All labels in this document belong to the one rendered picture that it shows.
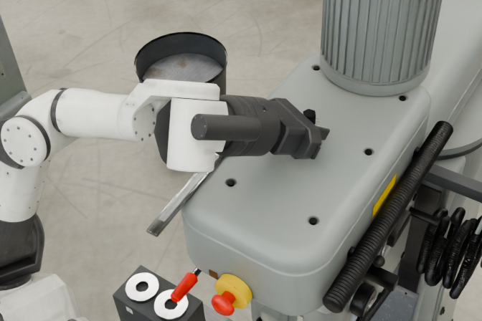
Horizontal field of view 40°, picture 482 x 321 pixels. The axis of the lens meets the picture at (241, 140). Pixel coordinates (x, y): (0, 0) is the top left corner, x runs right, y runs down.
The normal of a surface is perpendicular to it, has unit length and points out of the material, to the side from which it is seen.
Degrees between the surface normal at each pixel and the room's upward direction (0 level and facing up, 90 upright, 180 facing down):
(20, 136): 72
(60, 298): 58
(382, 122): 0
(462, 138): 0
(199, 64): 0
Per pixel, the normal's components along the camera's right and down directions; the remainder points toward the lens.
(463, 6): 0.04, -0.80
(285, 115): 0.39, -0.82
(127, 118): -0.39, 0.03
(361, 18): -0.51, 0.62
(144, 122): 0.92, 0.10
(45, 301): 0.77, -0.20
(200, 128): -0.75, -0.01
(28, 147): -0.40, 0.40
